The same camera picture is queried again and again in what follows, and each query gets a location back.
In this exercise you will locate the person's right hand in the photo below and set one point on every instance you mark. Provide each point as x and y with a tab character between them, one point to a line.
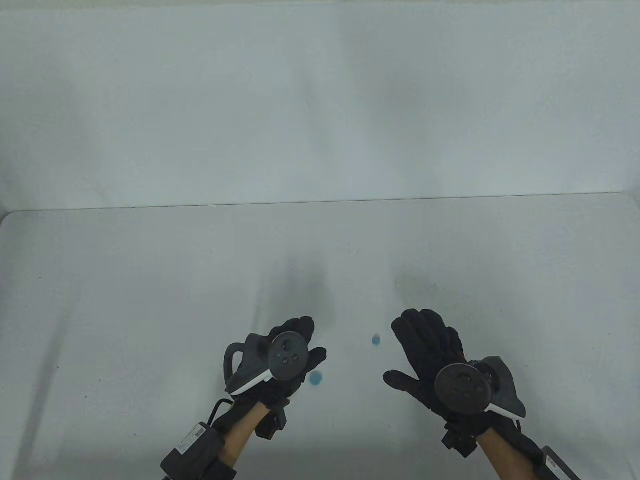
425	345

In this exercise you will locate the person's left hand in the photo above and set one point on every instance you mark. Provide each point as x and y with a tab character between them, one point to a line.
295	327

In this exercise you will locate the person's left forearm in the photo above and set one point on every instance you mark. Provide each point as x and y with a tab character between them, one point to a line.
245	435

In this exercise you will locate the black right forearm box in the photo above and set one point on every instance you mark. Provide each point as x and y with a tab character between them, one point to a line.
556	466

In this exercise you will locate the person's right forearm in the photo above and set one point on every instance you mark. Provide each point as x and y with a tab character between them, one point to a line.
502	457

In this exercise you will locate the black left forearm box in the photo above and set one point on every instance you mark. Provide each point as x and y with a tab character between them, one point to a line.
192	450

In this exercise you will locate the grey white left controller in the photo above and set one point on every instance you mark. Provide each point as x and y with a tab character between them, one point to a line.
289	356

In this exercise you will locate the grey white controller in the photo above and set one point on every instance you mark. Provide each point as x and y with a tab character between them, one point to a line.
289	356
461	388

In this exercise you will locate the grey white right controller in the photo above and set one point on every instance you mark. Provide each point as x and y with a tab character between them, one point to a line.
461	388

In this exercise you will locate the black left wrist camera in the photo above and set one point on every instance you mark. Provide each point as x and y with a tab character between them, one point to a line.
274	420

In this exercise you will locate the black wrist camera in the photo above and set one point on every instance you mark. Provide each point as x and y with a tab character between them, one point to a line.
274	420
458	441

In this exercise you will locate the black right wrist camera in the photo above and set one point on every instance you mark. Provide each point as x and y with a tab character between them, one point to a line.
458	441

